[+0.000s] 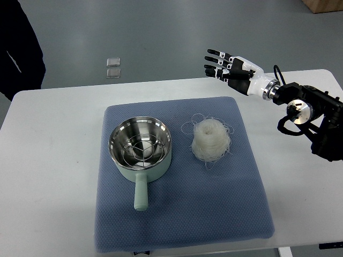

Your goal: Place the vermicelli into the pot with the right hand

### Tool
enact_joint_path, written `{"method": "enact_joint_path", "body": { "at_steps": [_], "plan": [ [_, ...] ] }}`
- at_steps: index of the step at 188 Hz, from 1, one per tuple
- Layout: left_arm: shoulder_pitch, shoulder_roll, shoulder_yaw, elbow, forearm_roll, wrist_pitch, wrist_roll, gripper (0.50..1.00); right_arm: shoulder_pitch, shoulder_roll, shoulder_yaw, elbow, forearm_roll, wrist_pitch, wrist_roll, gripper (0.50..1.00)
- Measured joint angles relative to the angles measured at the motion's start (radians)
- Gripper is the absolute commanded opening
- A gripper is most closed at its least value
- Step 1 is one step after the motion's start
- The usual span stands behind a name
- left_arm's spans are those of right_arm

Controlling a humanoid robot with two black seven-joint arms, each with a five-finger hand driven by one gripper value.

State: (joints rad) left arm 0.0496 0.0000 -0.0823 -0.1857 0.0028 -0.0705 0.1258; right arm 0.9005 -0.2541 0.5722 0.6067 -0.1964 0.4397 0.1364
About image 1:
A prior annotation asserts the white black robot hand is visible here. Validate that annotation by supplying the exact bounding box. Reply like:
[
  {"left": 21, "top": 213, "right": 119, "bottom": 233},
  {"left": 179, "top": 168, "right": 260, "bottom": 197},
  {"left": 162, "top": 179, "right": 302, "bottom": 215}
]
[{"left": 204, "top": 49, "right": 281, "bottom": 101}]

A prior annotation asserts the white vermicelli bundle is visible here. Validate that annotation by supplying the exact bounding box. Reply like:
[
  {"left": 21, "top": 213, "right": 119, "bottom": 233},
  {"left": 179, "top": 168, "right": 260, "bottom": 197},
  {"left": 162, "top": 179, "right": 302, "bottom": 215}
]
[{"left": 180, "top": 113, "right": 235, "bottom": 171}]

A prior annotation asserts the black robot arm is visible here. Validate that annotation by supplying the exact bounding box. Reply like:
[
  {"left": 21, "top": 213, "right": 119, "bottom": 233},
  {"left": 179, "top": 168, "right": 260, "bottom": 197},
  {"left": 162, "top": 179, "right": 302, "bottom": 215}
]
[{"left": 268, "top": 82, "right": 342, "bottom": 162}]

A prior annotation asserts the mint green steel pot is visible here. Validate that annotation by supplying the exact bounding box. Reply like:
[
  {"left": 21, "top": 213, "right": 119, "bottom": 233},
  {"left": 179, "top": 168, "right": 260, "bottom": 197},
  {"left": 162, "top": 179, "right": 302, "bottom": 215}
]
[{"left": 109, "top": 116, "right": 172, "bottom": 211}]

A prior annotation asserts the wooden box corner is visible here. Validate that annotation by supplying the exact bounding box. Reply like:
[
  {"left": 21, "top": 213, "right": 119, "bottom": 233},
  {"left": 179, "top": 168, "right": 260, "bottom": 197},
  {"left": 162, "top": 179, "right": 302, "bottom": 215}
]
[{"left": 302, "top": 0, "right": 342, "bottom": 14}]

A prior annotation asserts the upper floor outlet plate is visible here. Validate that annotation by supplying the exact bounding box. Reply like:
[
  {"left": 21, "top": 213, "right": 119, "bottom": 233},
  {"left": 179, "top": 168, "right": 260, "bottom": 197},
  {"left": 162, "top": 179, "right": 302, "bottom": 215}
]
[{"left": 107, "top": 57, "right": 121, "bottom": 67}]

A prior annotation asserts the blue quilted mat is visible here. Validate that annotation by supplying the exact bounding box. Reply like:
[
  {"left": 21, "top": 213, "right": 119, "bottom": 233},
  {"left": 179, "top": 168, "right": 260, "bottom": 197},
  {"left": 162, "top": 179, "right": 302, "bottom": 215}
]
[{"left": 95, "top": 96, "right": 274, "bottom": 253}]

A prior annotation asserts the person in dark clothing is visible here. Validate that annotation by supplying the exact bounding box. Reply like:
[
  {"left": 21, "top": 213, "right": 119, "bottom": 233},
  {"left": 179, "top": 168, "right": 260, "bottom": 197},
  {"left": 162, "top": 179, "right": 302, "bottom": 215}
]
[{"left": 1, "top": 1, "right": 46, "bottom": 101}]

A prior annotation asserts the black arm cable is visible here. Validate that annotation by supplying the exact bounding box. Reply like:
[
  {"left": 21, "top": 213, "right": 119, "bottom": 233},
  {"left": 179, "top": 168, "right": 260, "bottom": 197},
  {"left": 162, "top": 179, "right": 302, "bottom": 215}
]
[{"left": 273, "top": 65, "right": 286, "bottom": 86}]

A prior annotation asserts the wire steaming rack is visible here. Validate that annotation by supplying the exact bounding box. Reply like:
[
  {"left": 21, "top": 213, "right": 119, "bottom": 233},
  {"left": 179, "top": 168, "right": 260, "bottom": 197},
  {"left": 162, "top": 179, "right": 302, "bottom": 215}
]
[{"left": 122, "top": 140, "right": 164, "bottom": 169}]

